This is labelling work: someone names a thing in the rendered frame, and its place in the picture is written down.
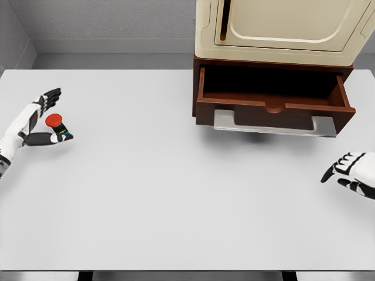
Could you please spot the cream and brown cabinet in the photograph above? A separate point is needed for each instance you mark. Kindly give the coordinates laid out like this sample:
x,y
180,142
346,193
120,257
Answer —
x,y
272,29

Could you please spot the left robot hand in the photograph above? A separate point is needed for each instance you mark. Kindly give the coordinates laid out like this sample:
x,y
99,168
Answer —
x,y
27,118

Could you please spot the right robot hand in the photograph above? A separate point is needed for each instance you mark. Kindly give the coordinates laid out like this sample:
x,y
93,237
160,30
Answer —
x,y
360,168

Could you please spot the red button switch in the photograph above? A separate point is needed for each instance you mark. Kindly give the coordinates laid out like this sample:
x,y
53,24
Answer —
x,y
55,121

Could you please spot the brown wooden drawer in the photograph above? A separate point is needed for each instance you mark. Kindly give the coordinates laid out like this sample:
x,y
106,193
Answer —
x,y
275,99

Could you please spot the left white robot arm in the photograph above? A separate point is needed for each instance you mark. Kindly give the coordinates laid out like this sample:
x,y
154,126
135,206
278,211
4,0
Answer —
x,y
6,146

